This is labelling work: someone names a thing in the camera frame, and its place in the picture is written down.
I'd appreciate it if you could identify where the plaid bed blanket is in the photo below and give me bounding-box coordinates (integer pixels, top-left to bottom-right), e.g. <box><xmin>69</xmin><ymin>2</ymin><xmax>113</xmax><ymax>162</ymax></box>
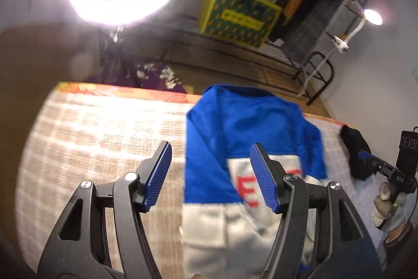
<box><xmin>16</xmin><ymin>83</ymin><xmax>382</xmax><ymax>278</ymax></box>

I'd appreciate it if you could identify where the yellow green storage box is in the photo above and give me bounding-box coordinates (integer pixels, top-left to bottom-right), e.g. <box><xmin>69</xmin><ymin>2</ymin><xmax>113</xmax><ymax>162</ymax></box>
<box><xmin>198</xmin><ymin>0</ymin><xmax>282</xmax><ymax>47</ymax></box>

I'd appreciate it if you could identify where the white clip desk lamp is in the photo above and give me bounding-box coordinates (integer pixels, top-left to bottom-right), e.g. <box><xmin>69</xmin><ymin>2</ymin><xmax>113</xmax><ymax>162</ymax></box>
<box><xmin>298</xmin><ymin>8</ymin><xmax>382</xmax><ymax>97</ymax></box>

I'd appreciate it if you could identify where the right gloved hand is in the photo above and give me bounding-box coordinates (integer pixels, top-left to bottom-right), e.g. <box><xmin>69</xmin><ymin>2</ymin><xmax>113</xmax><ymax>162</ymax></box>
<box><xmin>371</xmin><ymin>182</ymin><xmax>408</xmax><ymax>233</ymax></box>

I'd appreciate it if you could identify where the white and blue jacket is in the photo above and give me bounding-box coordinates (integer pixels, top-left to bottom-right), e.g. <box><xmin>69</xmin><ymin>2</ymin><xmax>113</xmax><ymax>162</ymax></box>
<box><xmin>181</xmin><ymin>84</ymin><xmax>327</xmax><ymax>278</ymax></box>

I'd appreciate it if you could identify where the folded black garment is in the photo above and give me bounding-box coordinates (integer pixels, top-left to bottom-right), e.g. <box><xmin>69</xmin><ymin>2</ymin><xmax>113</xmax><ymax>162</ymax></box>
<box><xmin>339</xmin><ymin>125</ymin><xmax>375</xmax><ymax>181</ymax></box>

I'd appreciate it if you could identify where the black metal clothes rack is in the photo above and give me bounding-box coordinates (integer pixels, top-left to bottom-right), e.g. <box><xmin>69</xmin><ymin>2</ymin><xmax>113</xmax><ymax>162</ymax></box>
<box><xmin>98</xmin><ymin>0</ymin><xmax>368</xmax><ymax>97</ymax></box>

